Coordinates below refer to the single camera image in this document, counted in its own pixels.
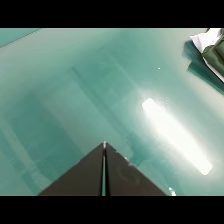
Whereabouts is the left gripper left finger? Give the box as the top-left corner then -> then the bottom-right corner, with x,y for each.
38,142 -> 105,197

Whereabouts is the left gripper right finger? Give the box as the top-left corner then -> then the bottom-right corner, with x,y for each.
104,142 -> 169,197

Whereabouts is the white garment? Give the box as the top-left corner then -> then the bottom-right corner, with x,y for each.
189,27 -> 224,84

